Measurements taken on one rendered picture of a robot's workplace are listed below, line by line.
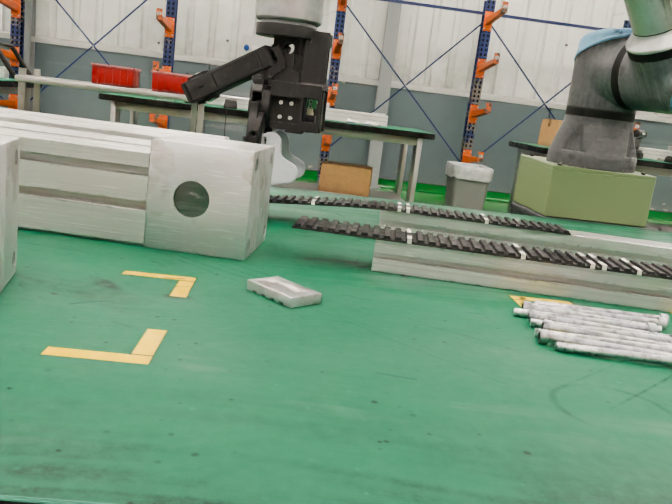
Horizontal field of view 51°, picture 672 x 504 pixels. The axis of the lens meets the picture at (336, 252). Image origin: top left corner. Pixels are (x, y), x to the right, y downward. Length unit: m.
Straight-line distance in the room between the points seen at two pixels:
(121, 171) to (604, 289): 0.44
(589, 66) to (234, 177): 0.82
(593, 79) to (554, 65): 7.56
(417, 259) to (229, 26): 7.81
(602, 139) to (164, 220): 0.84
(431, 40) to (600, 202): 7.32
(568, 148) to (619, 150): 0.08
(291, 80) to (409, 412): 0.54
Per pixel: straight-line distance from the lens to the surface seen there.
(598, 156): 1.27
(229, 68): 0.83
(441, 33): 8.51
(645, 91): 1.22
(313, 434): 0.32
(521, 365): 0.46
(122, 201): 0.65
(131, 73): 3.80
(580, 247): 0.86
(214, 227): 0.62
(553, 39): 8.85
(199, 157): 0.61
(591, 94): 1.29
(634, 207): 1.30
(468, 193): 5.76
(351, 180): 5.60
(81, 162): 0.66
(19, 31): 8.49
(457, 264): 0.64
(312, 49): 0.82
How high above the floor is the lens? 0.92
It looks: 12 degrees down
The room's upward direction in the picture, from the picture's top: 7 degrees clockwise
